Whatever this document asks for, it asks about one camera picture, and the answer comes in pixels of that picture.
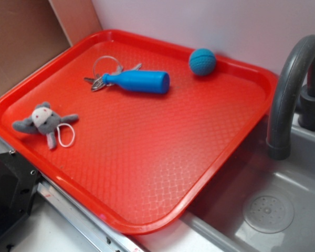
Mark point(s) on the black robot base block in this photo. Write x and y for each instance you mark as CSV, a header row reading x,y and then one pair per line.
x,y
18,182

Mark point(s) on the blue plastic bottle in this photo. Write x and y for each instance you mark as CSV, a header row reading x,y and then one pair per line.
x,y
140,81

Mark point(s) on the red plastic tray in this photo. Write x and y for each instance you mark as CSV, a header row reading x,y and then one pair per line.
x,y
138,159

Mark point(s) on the blue textured ball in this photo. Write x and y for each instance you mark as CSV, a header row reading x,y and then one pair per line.
x,y
202,62

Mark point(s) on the grey plush toy animal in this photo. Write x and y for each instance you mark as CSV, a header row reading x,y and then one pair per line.
x,y
45,121

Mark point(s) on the grey plastic sink basin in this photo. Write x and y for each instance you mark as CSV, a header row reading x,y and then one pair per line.
x,y
217,212

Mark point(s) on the round sink drain strainer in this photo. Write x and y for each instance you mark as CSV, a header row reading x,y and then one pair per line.
x,y
268,213

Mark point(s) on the dark grey curved faucet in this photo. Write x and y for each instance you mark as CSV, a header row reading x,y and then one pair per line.
x,y
295,93

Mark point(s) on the brown cardboard panel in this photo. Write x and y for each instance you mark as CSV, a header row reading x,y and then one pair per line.
x,y
34,32

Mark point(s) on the silver keys on ring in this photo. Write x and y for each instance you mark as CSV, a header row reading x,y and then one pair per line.
x,y
97,80

